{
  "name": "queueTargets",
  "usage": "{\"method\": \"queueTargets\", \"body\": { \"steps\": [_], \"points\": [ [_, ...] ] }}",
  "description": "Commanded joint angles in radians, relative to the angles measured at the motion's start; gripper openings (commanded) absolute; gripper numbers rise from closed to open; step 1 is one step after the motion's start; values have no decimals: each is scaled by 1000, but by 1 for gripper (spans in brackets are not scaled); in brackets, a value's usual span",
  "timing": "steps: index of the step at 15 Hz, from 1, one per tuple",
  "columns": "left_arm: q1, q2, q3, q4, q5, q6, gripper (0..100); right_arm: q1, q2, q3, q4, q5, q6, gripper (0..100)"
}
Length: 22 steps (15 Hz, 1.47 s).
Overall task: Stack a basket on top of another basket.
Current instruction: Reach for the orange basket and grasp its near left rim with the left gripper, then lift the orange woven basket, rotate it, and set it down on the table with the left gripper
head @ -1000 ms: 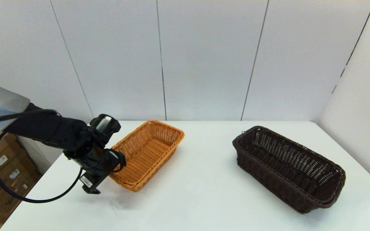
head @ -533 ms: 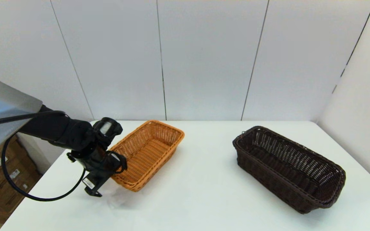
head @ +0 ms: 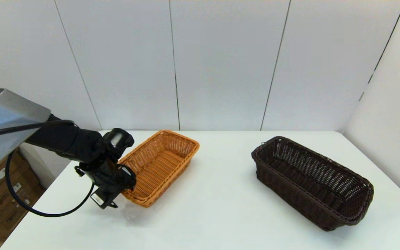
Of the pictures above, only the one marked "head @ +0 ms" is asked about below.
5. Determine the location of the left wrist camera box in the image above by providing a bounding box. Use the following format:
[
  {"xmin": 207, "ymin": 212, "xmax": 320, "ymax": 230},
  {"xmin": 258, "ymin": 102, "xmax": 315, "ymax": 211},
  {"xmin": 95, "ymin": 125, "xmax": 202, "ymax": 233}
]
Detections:
[{"xmin": 91, "ymin": 189, "xmax": 119, "ymax": 209}]

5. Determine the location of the dark brown wicker basket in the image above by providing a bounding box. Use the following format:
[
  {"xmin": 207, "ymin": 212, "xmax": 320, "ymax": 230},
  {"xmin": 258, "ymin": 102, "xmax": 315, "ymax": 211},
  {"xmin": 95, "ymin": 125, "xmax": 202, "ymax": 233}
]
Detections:
[{"xmin": 251, "ymin": 136, "xmax": 374, "ymax": 231}]

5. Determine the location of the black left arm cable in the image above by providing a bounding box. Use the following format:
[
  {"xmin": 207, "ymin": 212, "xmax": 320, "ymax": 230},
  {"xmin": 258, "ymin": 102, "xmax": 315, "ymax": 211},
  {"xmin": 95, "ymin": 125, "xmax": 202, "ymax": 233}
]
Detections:
[{"xmin": 0, "ymin": 120, "xmax": 95, "ymax": 218}]

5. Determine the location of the orange wicker basket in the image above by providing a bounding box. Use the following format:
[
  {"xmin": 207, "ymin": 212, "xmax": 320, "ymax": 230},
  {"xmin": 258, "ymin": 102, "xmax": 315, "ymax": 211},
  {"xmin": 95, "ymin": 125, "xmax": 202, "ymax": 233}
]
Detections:
[{"xmin": 118, "ymin": 130, "xmax": 200, "ymax": 208}]

